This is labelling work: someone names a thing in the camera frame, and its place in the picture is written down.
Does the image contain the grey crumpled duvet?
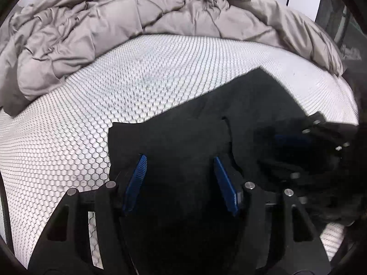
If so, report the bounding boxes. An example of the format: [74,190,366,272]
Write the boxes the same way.
[1,0,345,116]

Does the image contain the dark open wardrobe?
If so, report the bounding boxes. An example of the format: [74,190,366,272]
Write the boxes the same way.
[315,0,367,75]

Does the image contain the black pants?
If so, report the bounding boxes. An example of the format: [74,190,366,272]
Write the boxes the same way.
[108,66,345,275]

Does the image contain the white honeycomb mattress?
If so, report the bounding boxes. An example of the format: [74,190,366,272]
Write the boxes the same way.
[1,35,358,266]

